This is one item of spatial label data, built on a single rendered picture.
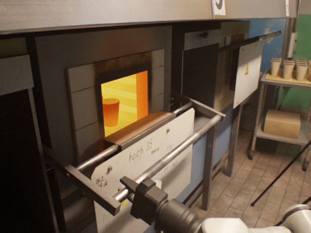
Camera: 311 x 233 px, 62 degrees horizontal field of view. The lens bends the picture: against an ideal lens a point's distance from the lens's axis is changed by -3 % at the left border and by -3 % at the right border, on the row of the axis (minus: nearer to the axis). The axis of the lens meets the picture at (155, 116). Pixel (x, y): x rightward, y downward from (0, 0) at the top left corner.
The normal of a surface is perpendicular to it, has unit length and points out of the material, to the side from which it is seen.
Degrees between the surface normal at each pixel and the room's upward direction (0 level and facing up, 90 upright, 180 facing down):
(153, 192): 15
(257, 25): 90
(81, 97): 90
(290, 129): 90
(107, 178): 90
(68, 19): 80
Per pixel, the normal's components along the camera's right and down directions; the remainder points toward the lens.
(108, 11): 0.81, 0.04
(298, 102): -0.56, 0.30
